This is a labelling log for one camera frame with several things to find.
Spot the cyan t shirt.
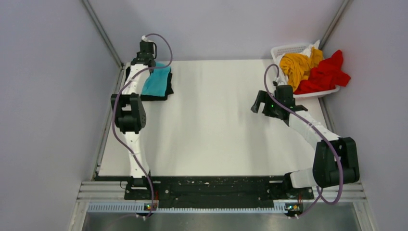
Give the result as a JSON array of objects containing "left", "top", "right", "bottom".
[{"left": 141, "top": 63, "right": 171, "bottom": 97}]

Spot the white plastic basket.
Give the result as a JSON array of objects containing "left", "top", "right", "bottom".
[{"left": 270, "top": 40, "right": 341, "bottom": 99}]

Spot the white cloth in basket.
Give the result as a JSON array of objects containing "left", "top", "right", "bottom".
[{"left": 300, "top": 39, "right": 320, "bottom": 58}]

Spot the folded black t shirt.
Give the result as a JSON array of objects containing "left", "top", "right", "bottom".
[{"left": 120, "top": 63, "right": 174, "bottom": 102}]

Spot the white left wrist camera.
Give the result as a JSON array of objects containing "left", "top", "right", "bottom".
[{"left": 141, "top": 35, "right": 152, "bottom": 42}]

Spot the white slotted cable duct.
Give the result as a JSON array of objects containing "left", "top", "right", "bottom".
[{"left": 87, "top": 202, "right": 301, "bottom": 214}]

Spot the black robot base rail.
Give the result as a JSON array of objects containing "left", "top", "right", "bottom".
[{"left": 124, "top": 176, "right": 314, "bottom": 209}]

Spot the red t shirt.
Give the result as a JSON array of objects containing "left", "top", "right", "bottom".
[{"left": 294, "top": 50, "right": 351, "bottom": 95}]

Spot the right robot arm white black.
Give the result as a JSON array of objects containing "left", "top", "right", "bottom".
[{"left": 251, "top": 85, "right": 360, "bottom": 198}]

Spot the yellow t shirt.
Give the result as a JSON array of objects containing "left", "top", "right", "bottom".
[{"left": 279, "top": 47, "right": 324, "bottom": 92}]

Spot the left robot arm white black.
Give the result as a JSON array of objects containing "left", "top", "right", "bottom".
[{"left": 111, "top": 40, "right": 156, "bottom": 199}]

